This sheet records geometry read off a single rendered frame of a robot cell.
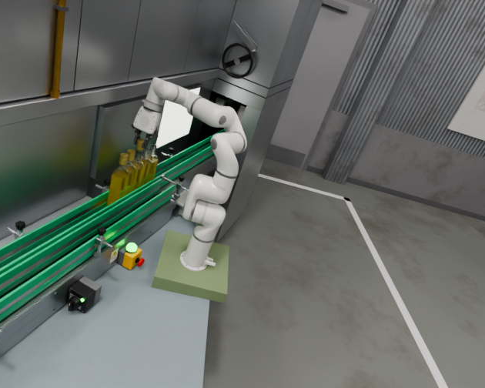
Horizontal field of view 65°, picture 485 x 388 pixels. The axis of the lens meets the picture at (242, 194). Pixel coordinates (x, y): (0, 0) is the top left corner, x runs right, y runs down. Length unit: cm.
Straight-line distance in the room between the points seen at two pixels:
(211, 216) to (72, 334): 63
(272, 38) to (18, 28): 157
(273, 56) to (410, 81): 311
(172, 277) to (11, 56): 95
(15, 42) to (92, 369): 101
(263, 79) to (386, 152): 332
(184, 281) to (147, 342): 29
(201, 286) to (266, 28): 161
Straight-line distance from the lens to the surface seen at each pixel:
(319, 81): 496
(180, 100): 167
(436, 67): 546
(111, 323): 151
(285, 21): 249
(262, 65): 253
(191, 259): 165
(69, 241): 153
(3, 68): 132
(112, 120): 174
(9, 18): 130
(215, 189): 145
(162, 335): 150
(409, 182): 593
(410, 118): 553
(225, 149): 139
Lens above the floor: 191
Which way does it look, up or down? 28 degrees down
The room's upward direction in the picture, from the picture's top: 20 degrees clockwise
